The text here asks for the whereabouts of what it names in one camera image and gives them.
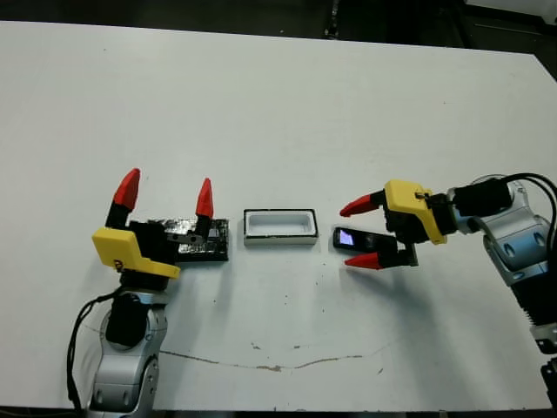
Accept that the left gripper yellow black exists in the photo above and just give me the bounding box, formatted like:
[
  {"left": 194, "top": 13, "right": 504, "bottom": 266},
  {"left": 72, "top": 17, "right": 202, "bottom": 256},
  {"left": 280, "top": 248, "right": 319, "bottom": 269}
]
[{"left": 91, "top": 168, "right": 215, "bottom": 292}]

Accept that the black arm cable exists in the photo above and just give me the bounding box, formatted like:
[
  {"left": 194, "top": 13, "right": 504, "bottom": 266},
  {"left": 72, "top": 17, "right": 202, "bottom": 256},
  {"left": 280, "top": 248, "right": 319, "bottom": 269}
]
[
  {"left": 64, "top": 290, "right": 128, "bottom": 411},
  {"left": 500, "top": 172, "right": 557, "bottom": 202}
]

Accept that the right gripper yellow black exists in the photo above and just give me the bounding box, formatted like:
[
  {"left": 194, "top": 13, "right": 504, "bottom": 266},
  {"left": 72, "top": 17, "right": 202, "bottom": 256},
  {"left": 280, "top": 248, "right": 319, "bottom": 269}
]
[{"left": 339, "top": 179, "right": 459, "bottom": 271}]

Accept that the white cabinet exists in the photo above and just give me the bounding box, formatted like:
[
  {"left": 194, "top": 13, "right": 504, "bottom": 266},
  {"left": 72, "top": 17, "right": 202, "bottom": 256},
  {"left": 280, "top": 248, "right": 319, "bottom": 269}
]
[{"left": 463, "top": 0, "right": 557, "bottom": 17}]

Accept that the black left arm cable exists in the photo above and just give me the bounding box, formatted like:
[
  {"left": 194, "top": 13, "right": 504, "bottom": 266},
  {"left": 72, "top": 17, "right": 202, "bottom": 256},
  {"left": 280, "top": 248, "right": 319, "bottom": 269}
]
[{"left": 64, "top": 290, "right": 128, "bottom": 411}]

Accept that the black glossy box lid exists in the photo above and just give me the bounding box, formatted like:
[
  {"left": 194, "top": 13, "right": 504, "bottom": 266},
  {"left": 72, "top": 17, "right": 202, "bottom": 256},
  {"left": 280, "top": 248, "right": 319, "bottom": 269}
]
[{"left": 150, "top": 216, "right": 231, "bottom": 263}]

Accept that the white camera box base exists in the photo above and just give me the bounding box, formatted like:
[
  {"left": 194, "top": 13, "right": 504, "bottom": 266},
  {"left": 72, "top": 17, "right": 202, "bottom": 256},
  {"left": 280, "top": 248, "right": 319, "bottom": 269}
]
[{"left": 242, "top": 207, "right": 319, "bottom": 247}]

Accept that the black metal stand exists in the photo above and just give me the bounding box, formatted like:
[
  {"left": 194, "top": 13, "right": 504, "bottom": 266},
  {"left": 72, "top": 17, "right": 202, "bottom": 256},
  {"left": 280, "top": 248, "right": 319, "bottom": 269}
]
[{"left": 324, "top": 0, "right": 345, "bottom": 38}]

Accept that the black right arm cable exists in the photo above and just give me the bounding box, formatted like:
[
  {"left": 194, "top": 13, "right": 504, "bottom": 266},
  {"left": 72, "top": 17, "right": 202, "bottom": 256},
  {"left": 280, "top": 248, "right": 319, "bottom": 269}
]
[{"left": 500, "top": 172, "right": 557, "bottom": 202}]

